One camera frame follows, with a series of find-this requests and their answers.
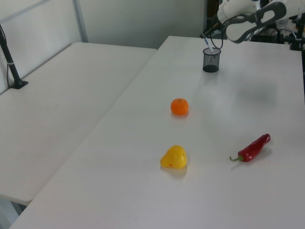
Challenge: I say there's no Franka gripper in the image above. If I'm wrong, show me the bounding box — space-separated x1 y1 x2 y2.
200 0 234 39

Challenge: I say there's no blue white marker pen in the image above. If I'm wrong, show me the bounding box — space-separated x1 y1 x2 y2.
202 36 214 53

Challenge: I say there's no black mesh pen cup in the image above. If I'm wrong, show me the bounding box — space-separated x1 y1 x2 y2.
203 47 222 73

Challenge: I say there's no black equipment box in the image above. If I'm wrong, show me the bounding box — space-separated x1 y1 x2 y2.
252 28 286 44

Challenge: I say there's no orange mandarin fruit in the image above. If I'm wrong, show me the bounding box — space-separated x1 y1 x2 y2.
170 98 189 116

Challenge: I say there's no black clamp stand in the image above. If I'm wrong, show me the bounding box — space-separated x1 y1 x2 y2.
289 14 305 51

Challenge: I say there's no red chili pepper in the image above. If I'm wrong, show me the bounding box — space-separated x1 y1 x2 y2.
229 133 271 164

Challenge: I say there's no yellow pear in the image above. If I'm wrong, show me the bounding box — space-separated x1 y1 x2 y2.
159 145 188 169

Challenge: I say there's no black pole with base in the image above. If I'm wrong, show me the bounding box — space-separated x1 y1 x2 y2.
0 23 29 90

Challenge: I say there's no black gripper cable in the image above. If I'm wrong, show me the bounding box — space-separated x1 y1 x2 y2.
209 14 253 49

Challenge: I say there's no grey partition frame post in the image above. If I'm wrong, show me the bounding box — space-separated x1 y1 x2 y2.
73 0 89 43

